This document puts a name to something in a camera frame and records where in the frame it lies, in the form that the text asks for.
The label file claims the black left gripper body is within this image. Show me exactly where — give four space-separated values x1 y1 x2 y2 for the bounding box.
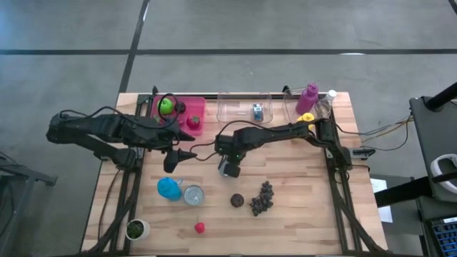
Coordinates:
142 120 181 150

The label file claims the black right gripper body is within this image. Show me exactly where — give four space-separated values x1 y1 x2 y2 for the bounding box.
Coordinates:
224 156 242 178

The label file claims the red tomato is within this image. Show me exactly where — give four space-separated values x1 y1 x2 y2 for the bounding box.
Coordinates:
186 114 201 131

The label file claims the green toy apple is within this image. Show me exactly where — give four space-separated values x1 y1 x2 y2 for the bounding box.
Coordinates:
156 98 175 116

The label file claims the blue plastic squeeze bottle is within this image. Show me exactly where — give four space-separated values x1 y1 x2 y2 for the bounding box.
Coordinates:
156 176 184 202

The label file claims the black toy grape bunch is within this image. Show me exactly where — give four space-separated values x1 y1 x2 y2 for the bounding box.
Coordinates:
248 180 276 217

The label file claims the small blue red label can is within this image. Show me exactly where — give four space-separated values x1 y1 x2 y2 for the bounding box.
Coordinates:
251 103 265 121

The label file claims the yellow plastic squeeze bottle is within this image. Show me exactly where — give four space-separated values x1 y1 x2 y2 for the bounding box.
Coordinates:
296 112 316 131

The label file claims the purple plastic squeeze bottle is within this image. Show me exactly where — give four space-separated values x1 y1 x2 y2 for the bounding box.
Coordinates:
295 82 320 116

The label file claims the clear bottle with white cap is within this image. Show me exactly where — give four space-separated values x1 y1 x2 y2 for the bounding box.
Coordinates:
314 89 338 119

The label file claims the pink plastic bin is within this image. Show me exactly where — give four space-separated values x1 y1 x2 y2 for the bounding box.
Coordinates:
149 95 208 137

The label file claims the clear plastic bin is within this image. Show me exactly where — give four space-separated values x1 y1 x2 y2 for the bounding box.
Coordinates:
216 91 274 125
282 87 337 125

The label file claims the small white potted plant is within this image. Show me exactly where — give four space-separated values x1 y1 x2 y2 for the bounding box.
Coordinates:
125 218 151 241

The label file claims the black metal stand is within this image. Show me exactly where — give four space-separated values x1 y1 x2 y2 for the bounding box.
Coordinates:
0 151 59 248

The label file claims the white paper sheet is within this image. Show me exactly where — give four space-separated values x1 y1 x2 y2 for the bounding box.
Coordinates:
369 177 394 224

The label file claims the black metal bar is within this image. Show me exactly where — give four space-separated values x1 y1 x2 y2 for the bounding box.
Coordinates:
373 174 457 208

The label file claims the black keyboard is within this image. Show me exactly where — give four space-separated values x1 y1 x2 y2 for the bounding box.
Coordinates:
430 216 457 257

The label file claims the black pole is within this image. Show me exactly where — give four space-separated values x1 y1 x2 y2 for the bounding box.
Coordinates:
424 81 457 112

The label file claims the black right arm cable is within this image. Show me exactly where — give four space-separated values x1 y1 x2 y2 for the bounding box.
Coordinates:
189 119 272 162

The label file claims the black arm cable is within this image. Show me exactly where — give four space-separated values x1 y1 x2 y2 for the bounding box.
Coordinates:
59 93 182 130
189 119 272 162

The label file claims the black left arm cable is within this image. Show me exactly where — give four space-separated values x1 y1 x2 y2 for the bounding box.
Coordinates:
59 93 182 130

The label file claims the black aluminium rig frame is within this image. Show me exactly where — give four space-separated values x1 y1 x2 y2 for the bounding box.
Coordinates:
85 85 386 256

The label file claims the coloured cable bundle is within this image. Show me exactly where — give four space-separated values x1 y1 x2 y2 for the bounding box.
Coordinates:
334 113 415 153

